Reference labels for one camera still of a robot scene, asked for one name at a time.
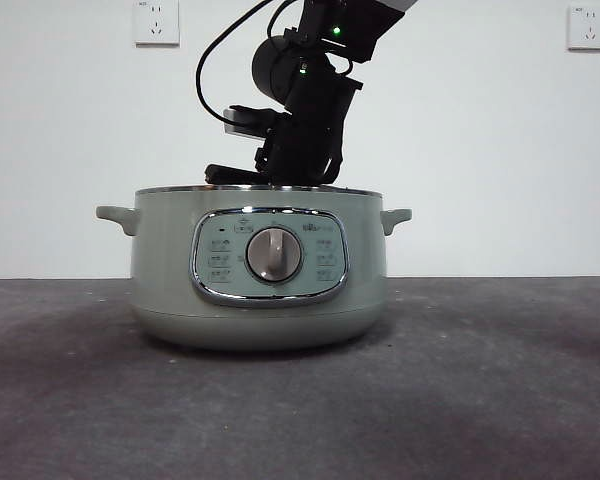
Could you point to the sage green electric pot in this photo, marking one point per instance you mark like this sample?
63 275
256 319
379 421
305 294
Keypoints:
170 260

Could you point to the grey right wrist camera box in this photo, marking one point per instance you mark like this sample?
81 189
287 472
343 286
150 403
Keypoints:
237 124

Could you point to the white wall socket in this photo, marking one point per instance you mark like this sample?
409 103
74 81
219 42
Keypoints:
156 22
588 29

